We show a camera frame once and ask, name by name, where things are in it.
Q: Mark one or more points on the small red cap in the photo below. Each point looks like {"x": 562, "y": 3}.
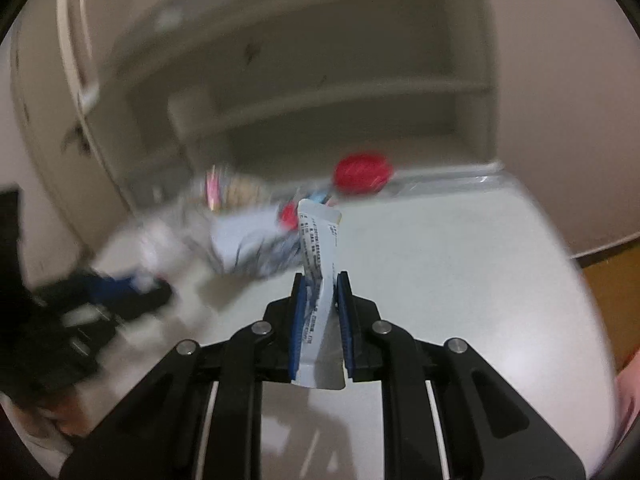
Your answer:
{"x": 288, "y": 216}

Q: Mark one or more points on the crumpled white plastic wrapper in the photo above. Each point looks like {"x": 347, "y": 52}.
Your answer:
{"x": 165, "y": 240}

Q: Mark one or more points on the person's left forearm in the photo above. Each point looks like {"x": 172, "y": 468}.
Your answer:
{"x": 65, "y": 412}

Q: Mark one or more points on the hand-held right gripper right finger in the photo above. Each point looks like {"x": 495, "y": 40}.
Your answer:
{"x": 345, "y": 330}

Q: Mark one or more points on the white printed packet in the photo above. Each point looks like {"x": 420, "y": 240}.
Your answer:
{"x": 320, "y": 260}

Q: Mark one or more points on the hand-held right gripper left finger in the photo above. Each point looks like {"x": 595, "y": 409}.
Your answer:
{"x": 296, "y": 330}

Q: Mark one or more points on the pink striped packet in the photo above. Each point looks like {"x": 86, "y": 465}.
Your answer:
{"x": 214, "y": 187}

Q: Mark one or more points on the beige shelf unit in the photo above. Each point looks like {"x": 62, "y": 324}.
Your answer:
{"x": 300, "y": 85}

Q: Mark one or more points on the pile of crumpled wrappers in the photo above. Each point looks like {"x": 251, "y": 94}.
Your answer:
{"x": 245, "y": 245}

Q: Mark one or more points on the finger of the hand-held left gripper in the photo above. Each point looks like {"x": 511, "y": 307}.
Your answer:
{"x": 125, "y": 292}

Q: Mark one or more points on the red round lid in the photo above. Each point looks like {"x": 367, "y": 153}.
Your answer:
{"x": 362, "y": 172}

